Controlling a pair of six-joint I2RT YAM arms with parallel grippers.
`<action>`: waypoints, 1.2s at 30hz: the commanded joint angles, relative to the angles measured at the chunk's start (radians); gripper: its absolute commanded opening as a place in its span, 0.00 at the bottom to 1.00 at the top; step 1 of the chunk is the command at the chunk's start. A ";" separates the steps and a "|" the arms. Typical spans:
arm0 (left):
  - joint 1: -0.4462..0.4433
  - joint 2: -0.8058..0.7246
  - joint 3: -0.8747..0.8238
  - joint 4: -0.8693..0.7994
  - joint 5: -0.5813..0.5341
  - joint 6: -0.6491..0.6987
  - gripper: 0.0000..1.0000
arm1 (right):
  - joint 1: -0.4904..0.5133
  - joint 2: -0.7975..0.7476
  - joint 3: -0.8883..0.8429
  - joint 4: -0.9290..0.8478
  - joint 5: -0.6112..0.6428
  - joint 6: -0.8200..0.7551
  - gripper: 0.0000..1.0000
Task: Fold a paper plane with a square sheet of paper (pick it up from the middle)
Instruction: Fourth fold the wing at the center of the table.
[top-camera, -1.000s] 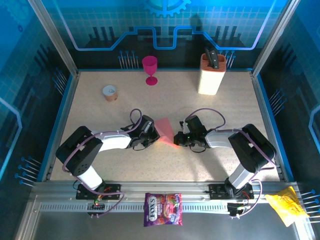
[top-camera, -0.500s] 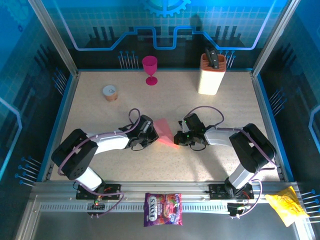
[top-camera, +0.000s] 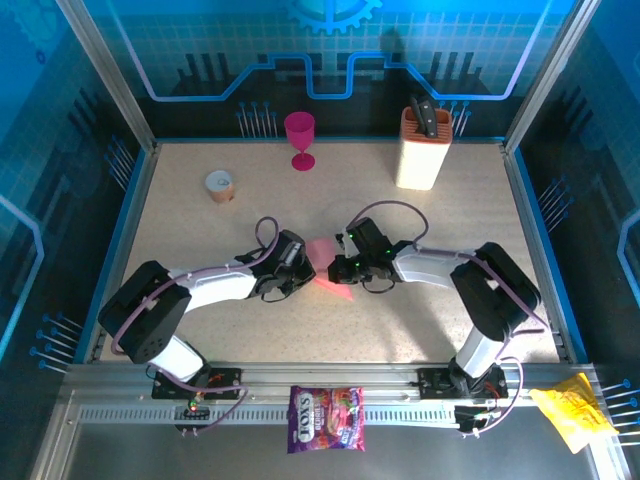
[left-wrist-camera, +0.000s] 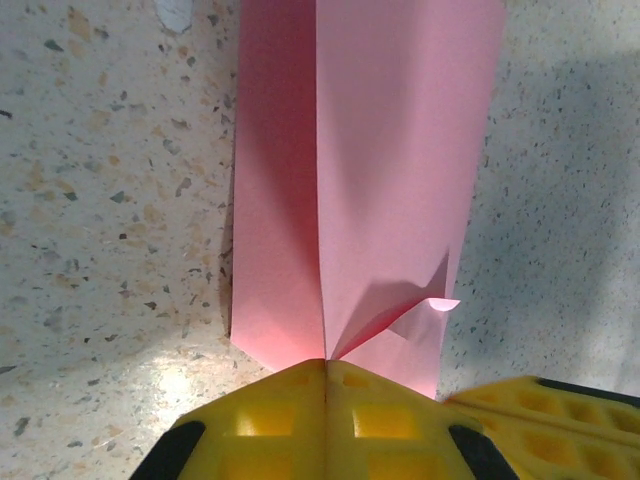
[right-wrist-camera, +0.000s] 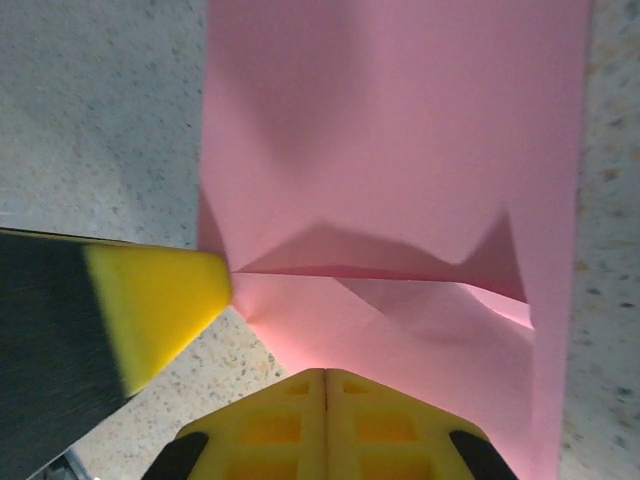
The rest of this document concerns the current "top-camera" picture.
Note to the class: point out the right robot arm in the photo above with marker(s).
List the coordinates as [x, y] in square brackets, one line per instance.
[430, 265]

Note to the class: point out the small tin can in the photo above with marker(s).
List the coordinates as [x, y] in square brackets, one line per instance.
[220, 187]

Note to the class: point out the cream knife block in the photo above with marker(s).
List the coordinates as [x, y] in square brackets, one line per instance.
[417, 160]

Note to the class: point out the pink plastic goblet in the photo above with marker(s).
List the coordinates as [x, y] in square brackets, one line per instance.
[300, 127]

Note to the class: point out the purple candy bag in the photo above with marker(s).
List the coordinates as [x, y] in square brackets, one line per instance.
[325, 420]

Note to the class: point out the small controller board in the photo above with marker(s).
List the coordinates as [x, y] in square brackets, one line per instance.
[475, 420]
[192, 412]

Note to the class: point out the yellow plastic bag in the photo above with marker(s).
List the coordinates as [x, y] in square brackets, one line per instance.
[575, 410]

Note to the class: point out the aluminium front rail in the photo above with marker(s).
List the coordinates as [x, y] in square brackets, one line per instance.
[325, 375]

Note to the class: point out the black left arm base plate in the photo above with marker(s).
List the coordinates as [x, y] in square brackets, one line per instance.
[227, 382]

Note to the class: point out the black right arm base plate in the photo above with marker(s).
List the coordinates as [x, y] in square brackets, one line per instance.
[430, 382]

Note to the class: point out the aluminium frame post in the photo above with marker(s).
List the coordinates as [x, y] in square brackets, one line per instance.
[550, 75]
[110, 75]

